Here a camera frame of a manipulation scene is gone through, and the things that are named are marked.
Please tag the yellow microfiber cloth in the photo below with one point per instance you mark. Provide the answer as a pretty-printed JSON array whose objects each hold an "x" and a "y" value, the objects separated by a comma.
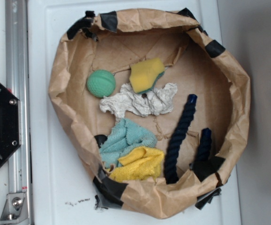
[{"x": 140, "y": 164}]

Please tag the yellow and green sponge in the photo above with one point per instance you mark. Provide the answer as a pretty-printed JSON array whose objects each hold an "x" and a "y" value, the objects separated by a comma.
[{"x": 144, "y": 74}]

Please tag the metal corner bracket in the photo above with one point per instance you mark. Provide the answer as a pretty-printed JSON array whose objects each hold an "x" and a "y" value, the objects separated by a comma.
[{"x": 15, "y": 209}]

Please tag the crumpled white paper towel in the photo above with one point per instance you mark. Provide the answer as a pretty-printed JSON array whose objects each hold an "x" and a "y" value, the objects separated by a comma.
[{"x": 154, "y": 102}]

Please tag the light blue microfiber cloth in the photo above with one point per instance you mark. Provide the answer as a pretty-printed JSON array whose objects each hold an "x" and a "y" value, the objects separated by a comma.
[{"x": 125, "y": 136}]

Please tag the aluminium extrusion rail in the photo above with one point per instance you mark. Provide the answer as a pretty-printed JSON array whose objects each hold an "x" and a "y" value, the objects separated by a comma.
[{"x": 17, "y": 75}]

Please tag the green textured ball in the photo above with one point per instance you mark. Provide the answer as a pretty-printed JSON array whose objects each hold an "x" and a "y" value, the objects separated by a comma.
[{"x": 101, "y": 83}]

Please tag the brown paper bag container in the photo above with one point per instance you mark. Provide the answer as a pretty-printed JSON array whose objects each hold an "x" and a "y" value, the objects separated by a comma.
[{"x": 196, "y": 63}]

